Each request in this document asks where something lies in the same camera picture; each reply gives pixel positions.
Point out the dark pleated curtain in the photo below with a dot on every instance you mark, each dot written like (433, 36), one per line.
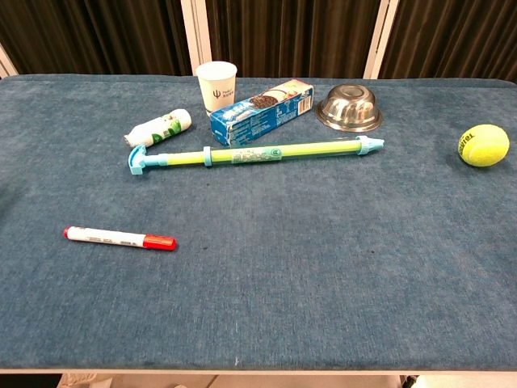
(291, 36)

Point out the yellow tennis ball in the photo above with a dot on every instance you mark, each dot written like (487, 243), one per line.
(483, 144)

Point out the green and blue water pump toy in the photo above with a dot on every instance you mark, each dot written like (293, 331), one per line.
(258, 154)

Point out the red and white marker pen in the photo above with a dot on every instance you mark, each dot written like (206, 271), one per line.
(117, 237)

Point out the stainless steel bowl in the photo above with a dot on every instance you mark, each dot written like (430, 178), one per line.
(350, 107)

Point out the blue cookie box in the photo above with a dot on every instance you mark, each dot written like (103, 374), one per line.
(258, 117)

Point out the white paper cup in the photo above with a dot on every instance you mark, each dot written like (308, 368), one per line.
(217, 87)

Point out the blue table cloth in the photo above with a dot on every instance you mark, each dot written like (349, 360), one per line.
(258, 262)

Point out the white partition post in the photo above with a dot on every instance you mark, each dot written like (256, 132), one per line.
(7, 62)
(196, 32)
(380, 38)

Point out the white and green small bottle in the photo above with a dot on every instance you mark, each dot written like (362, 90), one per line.
(159, 128)

